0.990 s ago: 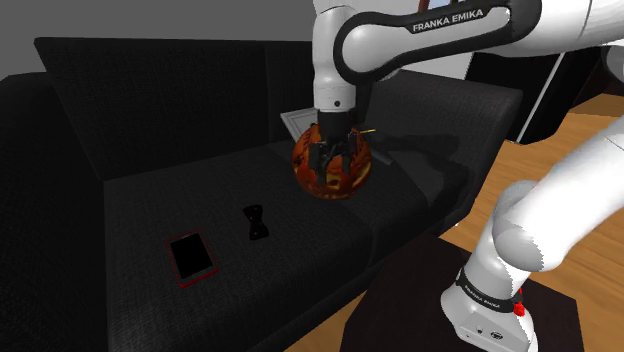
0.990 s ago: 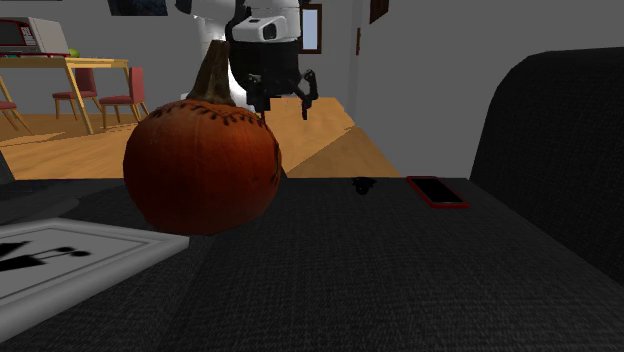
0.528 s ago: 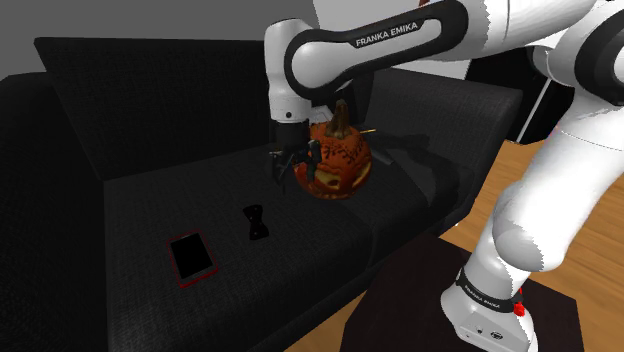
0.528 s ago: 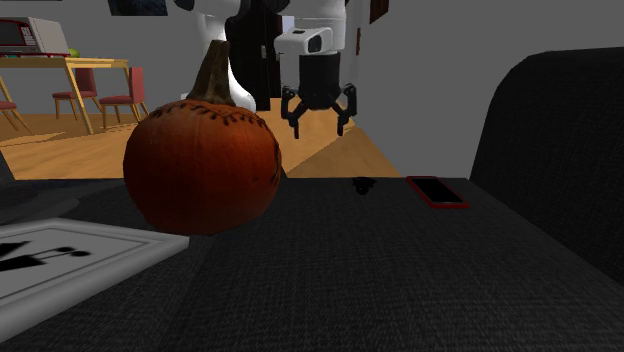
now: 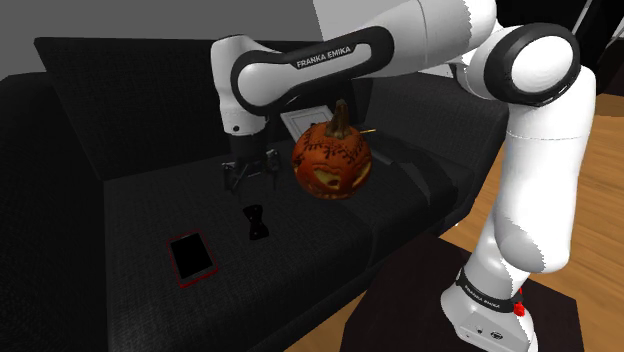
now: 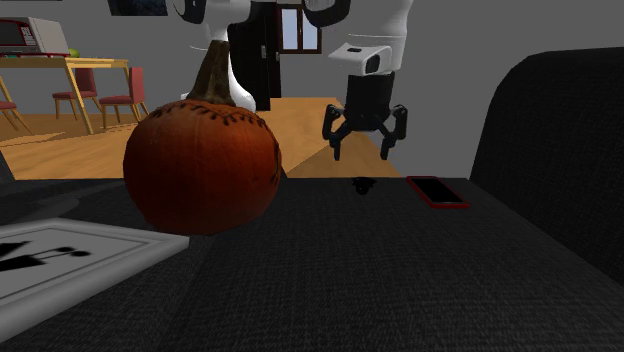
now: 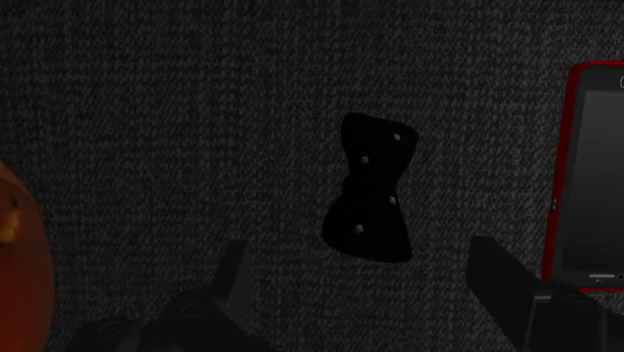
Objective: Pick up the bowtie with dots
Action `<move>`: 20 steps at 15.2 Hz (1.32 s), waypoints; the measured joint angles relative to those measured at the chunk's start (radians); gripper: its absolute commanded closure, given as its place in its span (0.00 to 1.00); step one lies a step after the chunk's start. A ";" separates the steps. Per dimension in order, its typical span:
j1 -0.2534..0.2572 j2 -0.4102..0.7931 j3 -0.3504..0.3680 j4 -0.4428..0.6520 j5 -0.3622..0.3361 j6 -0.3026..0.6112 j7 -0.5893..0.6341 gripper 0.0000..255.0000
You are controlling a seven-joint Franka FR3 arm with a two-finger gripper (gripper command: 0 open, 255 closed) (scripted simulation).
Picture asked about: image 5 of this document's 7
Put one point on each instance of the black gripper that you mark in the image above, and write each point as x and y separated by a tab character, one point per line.
248	146

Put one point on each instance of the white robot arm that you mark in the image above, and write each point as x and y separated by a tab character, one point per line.
541	161

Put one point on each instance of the black bow tie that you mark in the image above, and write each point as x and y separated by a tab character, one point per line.
255	222

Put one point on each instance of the orange carved pumpkin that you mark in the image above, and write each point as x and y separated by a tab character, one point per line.
331	161

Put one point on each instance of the red tablet with black screen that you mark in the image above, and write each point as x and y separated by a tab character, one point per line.
192	257

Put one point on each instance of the thin yellow stick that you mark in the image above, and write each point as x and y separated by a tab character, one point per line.
369	130

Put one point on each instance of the black fabric sofa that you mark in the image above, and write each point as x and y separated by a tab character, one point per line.
122	146

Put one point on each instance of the dark robot stand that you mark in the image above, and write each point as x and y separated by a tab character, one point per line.
404	302

